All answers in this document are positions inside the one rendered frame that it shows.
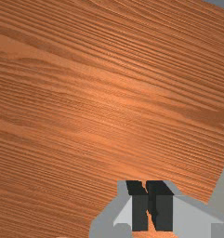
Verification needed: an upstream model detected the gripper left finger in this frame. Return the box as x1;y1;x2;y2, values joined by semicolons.
112;179;150;232

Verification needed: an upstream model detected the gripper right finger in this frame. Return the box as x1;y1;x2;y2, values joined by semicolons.
145;179;224;238

